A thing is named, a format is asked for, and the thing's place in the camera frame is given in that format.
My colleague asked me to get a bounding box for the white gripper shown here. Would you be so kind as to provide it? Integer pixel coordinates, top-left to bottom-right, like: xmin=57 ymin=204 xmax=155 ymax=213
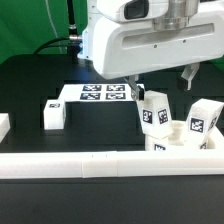
xmin=92 ymin=0 xmax=224 ymax=101

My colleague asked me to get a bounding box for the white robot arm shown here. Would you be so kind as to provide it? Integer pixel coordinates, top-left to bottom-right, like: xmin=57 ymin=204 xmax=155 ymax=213
xmin=78 ymin=0 xmax=224 ymax=100

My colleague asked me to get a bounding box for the white marker sheet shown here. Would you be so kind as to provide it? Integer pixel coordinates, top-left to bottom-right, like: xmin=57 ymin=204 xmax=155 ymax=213
xmin=59 ymin=83 xmax=137 ymax=102

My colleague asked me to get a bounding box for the white U-shaped fence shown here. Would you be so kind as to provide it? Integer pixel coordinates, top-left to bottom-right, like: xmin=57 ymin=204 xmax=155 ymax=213
xmin=0 ymin=113 xmax=224 ymax=180

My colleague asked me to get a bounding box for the black cable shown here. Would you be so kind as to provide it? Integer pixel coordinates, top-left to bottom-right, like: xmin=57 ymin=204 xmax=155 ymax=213
xmin=32 ymin=0 xmax=83 ymax=56

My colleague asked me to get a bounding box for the grey thin cable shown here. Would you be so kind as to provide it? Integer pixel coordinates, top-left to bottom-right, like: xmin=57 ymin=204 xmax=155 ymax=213
xmin=44 ymin=0 xmax=64 ymax=55

